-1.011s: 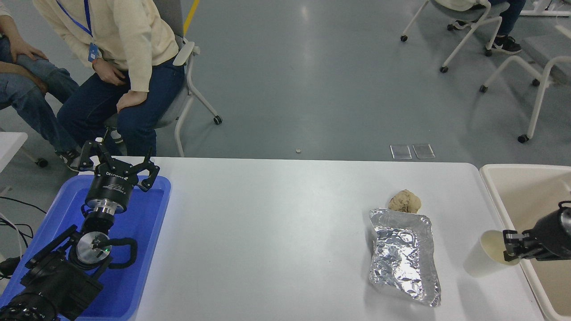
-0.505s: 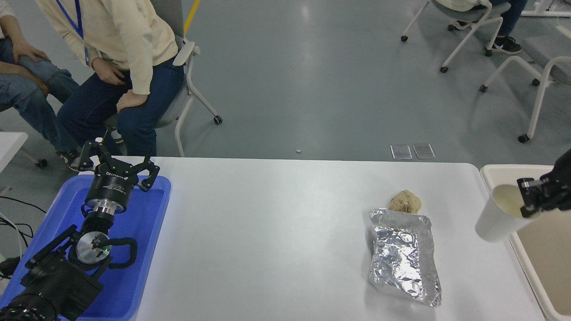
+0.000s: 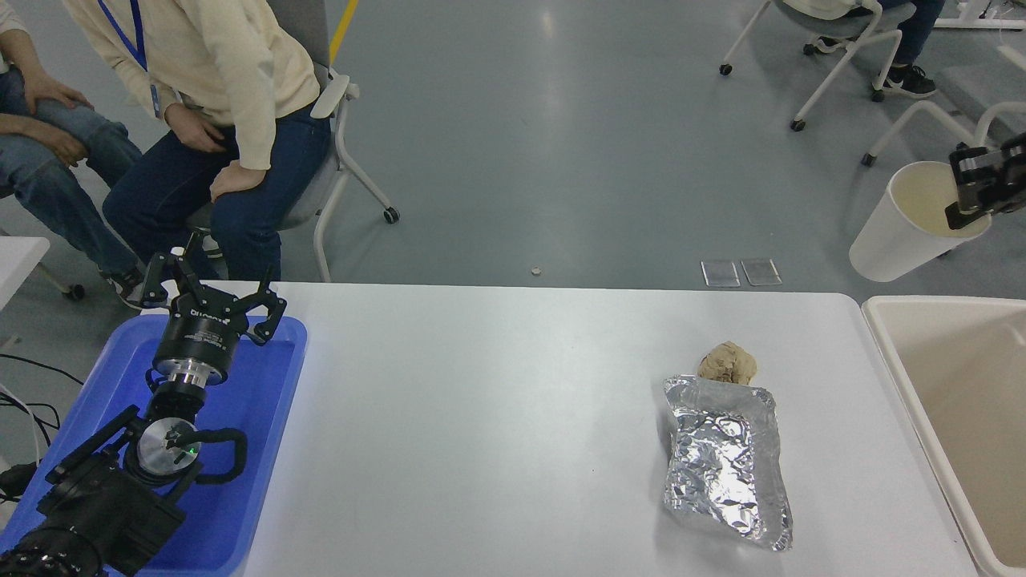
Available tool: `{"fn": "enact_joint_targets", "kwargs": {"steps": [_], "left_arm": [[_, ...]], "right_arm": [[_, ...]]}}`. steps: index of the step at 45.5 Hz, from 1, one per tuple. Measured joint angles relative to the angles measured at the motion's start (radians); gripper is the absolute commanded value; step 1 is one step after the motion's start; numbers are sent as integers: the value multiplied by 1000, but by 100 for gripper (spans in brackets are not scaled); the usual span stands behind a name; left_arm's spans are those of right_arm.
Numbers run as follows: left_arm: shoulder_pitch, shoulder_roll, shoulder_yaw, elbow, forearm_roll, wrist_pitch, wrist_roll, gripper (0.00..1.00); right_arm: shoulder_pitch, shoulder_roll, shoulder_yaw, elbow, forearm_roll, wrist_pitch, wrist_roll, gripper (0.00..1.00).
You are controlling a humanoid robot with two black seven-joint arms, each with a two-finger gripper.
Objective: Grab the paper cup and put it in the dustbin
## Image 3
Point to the large pale bin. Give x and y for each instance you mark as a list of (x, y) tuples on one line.
[(978, 417)]

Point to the white furniture base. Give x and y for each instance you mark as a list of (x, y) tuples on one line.
[(978, 22)]

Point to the person's right hand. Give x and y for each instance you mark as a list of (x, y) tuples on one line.
[(64, 146)]

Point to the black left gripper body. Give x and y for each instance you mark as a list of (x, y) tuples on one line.
[(196, 336)]

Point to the small white table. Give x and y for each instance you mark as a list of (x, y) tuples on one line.
[(16, 264)]

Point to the crumpled silver foil tray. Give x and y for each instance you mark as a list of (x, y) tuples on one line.
[(721, 465)]

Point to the clear floor plate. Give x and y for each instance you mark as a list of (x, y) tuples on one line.
[(720, 272), (760, 271)]

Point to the blue plastic tray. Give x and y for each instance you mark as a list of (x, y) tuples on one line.
[(256, 417)]

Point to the white paper cup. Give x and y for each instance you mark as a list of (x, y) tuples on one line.
[(890, 232)]

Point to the crumpled tan paper ball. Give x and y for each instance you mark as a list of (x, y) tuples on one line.
[(725, 361)]

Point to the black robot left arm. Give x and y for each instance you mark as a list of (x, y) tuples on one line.
[(96, 513)]

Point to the lanyard person's left hand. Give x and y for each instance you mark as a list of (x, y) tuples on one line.
[(236, 180)]

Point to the grey office chair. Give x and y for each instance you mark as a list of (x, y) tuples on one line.
[(300, 24)]

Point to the lanyard person's right hand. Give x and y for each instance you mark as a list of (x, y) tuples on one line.
[(192, 128)]

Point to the person's left hand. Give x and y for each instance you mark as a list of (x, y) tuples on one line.
[(52, 90)]

